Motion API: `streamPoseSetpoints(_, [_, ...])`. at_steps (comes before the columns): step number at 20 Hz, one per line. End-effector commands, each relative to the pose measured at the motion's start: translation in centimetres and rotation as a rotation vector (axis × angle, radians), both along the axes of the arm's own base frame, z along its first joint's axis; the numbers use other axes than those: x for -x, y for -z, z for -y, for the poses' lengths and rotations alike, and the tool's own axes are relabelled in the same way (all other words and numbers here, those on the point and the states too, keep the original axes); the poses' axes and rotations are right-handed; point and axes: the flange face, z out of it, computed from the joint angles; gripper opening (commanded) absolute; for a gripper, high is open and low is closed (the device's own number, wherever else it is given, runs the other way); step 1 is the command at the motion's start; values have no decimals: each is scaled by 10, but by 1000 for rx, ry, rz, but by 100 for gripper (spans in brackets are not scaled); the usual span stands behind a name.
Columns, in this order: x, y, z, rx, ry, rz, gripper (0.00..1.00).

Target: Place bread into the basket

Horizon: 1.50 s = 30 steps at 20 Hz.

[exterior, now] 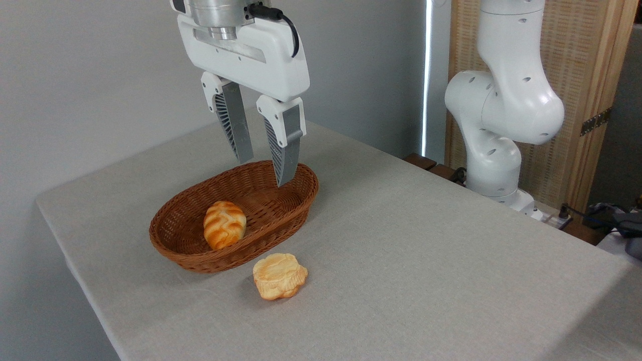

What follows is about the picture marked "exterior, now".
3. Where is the braided golden bread loaf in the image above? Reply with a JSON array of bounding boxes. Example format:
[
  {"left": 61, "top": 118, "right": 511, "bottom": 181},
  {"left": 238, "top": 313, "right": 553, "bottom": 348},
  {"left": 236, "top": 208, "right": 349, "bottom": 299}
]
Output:
[{"left": 203, "top": 201, "right": 247, "bottom": 251}]

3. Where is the grey blue bundled object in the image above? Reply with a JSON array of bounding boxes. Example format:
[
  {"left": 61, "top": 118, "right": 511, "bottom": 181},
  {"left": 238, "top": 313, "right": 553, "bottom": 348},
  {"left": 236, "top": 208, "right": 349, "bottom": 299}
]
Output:
[{"left": 584, "top": 201, "right": 642, "bottom": 261}]

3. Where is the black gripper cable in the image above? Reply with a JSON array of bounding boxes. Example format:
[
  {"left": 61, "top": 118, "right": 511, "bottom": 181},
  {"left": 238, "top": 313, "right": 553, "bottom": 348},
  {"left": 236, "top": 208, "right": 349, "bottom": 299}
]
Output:
[{"left": 248, "top": 4, "right": 300, "bottom": 58}]

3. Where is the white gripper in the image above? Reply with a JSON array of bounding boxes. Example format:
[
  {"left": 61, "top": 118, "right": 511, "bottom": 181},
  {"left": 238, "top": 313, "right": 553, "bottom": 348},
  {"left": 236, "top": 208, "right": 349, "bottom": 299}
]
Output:
[{"left": 171, "top": 0, "right": 310, "bottom": 188}]

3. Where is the grey tablecloth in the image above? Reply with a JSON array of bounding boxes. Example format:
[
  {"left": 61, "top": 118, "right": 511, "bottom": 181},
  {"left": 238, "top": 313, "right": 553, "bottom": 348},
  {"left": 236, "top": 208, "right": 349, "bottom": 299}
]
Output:
[{"left": 35, "top": 105, "right": 642, "bottom": 361}]

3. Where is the metal screen hinge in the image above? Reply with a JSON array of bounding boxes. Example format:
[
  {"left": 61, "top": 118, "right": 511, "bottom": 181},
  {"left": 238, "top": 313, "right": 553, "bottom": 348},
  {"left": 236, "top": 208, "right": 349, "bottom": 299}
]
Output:
[{"left": 580, "top": 108, "right": 612, "bottom": 137}]

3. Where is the brown oval wicker basket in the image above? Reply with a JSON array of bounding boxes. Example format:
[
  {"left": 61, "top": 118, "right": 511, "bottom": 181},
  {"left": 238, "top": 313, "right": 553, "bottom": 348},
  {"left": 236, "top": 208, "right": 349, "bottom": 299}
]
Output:
[{"left": 149, "top": 160, "right": 319, "bottom": 274}]

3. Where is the pale round bread bun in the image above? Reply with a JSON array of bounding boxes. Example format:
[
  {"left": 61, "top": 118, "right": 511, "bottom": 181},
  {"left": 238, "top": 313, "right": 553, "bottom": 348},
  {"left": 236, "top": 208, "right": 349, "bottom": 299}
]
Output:
[{"left": 252, "top": 253, "right": 308, "bottom": 301}]

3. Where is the wooden woven folding screen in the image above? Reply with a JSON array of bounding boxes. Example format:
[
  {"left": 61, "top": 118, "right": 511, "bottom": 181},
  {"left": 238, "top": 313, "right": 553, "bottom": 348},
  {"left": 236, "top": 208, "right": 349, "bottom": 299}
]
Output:
[{"left": 445, "top": 0, "right": 640, "bottom": 214}]

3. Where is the black power plug and cable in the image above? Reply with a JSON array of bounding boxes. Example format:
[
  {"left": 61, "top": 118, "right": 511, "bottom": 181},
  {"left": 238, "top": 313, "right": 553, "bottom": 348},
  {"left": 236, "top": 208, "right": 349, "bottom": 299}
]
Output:
[{"left": 558, "top": 203, "right": 610, "bottom": 226}]

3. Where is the silver metal wrist flange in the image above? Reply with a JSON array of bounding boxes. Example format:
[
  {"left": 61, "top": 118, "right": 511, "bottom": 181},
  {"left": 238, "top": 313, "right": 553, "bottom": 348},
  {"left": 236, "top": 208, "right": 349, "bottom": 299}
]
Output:
[{"left": 187, "top": 0, "right": 256, "bottom": 41}]

